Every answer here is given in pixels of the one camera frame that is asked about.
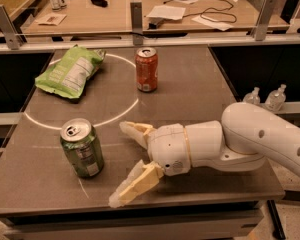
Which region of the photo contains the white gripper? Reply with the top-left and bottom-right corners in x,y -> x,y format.
109,121 -> 191,208

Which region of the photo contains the green soda can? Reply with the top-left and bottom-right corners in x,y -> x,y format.
60,118 -> 104,178

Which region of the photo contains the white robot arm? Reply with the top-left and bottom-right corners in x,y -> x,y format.
109,102 -> 300,208

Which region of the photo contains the orange soda can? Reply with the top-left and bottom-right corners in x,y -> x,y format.
135,47 -> 158,92

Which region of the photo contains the green chip bag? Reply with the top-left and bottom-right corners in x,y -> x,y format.
35,46 -> 106,99

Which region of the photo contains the clear plastic bottle left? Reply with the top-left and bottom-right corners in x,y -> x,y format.
243,87 -> 260,105

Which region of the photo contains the clear plastic bottle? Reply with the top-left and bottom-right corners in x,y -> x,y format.
265,84 -> 286,112
243,87 -> 260,105

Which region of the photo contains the clear plastic bottle right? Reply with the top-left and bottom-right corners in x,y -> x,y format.
265,84 -> 286,112

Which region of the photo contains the white paper sheet centre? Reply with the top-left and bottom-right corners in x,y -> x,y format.
147,5 -> 185,20

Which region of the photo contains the white paper sheet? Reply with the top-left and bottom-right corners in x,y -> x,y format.
192,16 -> 232,31
147,5 -> 185,20

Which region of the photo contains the white paper sheet right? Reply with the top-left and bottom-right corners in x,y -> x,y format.
192,16 -> 232,31

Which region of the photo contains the black mouse on desk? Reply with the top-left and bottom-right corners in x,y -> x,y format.
91,0 -> 108,8

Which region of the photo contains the small paper card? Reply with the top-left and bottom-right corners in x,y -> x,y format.
36,13 -> 67,26

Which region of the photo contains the wooden back desk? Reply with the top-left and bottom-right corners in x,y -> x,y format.
21,0 -> 290,38

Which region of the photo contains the middle metal bracket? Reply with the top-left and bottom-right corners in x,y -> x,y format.
130,1 -> 143,46

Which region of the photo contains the metal bracket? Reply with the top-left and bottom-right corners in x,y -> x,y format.
251,0 -> 277,41
130,1 -> 143,46
0,5 -> 23,50

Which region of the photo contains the black cable on desk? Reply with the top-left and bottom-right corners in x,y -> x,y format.
163,0 -> 238,24

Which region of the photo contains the right metal bracket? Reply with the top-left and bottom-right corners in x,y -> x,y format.
251,0 -> 277,41

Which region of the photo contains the left metal bracket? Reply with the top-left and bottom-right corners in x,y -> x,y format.
0,5 -> 23,50

